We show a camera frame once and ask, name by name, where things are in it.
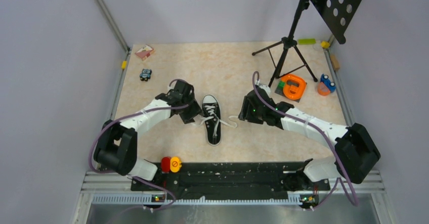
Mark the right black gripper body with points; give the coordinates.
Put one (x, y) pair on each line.
(252, 115)

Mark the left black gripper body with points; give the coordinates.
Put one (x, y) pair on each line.
(190, 111)

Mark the black white canvas sneaker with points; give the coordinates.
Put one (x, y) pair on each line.
(206, 100)

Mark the white shoelace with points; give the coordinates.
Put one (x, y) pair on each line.
(212, 121)

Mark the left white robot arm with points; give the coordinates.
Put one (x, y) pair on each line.
(116, 146)

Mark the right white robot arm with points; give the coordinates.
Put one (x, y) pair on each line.
(354, 151)

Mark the blue owl toy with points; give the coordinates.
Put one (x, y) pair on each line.
(145, 74)

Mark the pink red box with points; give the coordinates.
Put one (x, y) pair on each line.
(144, 52)

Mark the red yellow emergency button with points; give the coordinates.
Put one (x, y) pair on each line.
(171, 164)

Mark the blue orange toy car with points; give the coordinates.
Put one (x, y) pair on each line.
(326, 86)

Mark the green block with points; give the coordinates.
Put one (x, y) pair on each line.
(306, 41)

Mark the wooden block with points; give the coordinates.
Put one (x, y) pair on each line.
(335, 63)

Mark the yellow corner block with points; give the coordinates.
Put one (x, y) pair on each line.
(325, 44)

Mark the black music stand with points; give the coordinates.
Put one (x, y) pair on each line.
(336, 15)

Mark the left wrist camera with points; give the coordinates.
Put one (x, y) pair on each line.
(169, 87)

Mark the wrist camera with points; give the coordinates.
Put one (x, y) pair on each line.
(169, 87)
(265, 88)

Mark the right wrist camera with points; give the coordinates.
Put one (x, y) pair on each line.
(265, 88)

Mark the orange ring toy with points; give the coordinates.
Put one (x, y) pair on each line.
(291, 87)

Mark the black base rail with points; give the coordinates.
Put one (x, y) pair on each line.
(239, 181)

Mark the white cable duct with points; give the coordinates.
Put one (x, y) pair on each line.
(149, 200)

